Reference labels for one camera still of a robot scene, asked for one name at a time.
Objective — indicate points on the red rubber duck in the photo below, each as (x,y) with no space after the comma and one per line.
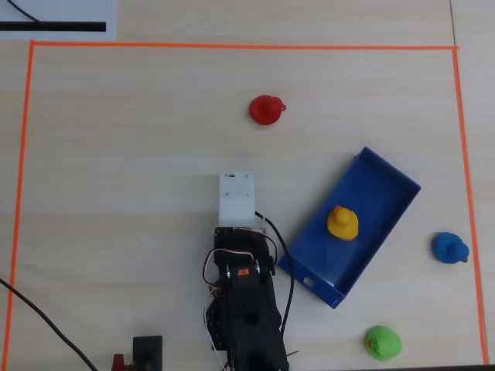
(265,110)

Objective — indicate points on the black camera stand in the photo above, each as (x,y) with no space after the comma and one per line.
(147,348)

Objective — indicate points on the blue rubber duck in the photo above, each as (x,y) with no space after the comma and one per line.
(448,247)

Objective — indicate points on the white paper with black stripe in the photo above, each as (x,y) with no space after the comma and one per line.
(77,11)

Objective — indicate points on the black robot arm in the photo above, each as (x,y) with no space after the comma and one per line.
(247,309)

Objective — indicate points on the orange tape strip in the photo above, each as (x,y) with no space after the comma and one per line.
(247,46)
(468,193)
(19,193)

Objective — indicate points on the blue plastic box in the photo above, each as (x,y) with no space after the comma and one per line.
(371,185)

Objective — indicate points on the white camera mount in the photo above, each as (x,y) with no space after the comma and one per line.
(236,201)

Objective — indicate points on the green rubber duck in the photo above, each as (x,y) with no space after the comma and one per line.
(383,344)

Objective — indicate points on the yellow rubber duck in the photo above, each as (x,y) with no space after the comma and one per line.
(342,226)

